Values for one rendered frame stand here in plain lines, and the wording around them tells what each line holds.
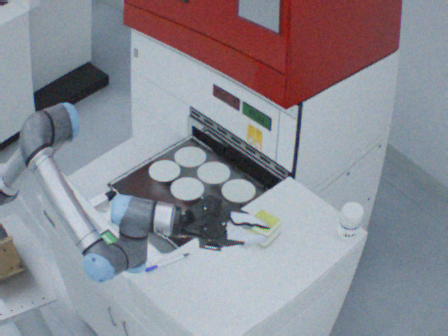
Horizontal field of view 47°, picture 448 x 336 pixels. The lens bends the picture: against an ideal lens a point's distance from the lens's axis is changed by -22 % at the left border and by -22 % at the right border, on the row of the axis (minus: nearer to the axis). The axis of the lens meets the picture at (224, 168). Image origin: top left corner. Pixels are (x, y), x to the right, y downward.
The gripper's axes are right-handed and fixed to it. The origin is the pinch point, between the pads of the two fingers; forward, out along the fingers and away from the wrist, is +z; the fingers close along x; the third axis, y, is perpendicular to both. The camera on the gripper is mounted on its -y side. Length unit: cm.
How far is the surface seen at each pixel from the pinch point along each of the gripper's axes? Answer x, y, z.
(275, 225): -11.9, 20.4, 4.2
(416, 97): -146, 109, 90
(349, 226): -13.7, 19.5, 25.7
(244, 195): -31, 41, -5
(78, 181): -32, 55, -62
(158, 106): -71, 59, -39
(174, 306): 16.9, 20.0, -18.0
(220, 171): -40, 45, -13
